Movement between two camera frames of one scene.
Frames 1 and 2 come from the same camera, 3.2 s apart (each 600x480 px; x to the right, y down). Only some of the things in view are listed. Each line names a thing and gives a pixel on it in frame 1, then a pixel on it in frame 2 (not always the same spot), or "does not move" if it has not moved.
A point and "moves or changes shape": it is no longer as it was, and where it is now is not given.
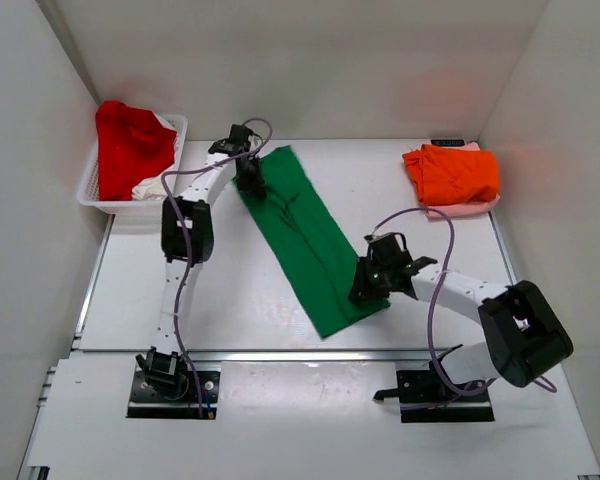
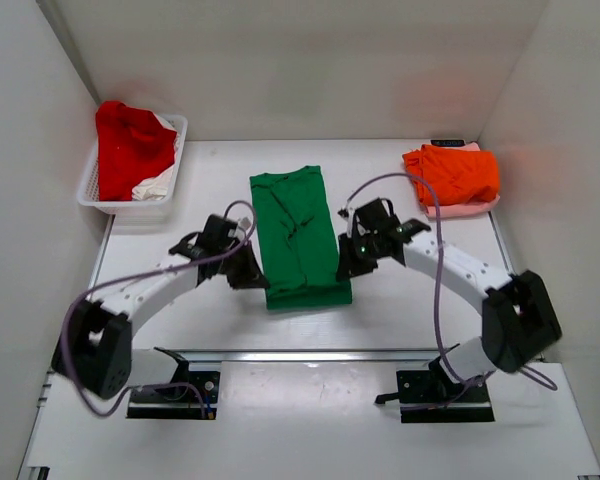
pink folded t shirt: (462, 208) does not move
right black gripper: (365, 282) → (356, 257)
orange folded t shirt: (452, 174) does not move
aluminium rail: (262, 355) does not move
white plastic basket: (89, 189) does not move
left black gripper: (252, 179) → (241, 265)
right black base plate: (424, 397) does not move
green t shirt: (308, 243) moves or changes shape
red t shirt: (132, 144) does not move
